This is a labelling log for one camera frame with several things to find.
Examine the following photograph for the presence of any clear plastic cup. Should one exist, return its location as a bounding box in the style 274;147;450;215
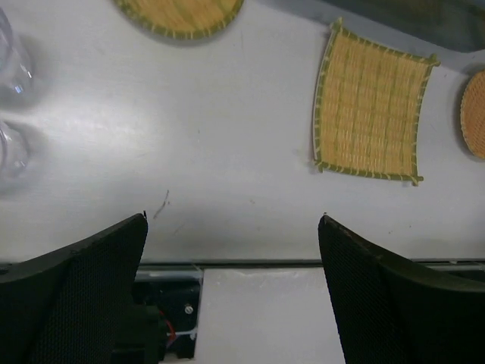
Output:
1;8;35;108
1;120;32;196

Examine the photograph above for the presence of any square woven bamboo tray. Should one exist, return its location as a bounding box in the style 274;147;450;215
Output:
312;18;440;186

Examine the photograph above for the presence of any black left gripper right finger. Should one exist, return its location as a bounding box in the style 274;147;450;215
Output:
318;215;484;363

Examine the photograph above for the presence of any grey plastic bin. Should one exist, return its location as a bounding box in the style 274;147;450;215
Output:
268;1;484;53

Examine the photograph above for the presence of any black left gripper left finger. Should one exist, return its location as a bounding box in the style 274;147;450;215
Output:
1;214;148;363

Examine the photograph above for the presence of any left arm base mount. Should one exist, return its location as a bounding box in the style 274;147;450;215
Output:
132;268;203;363

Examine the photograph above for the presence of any round orange bamboo tray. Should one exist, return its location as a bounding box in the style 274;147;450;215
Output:
460;70;485;159

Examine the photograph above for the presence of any round green-rimmed bamboo tray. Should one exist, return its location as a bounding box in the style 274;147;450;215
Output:
115;0;244;41

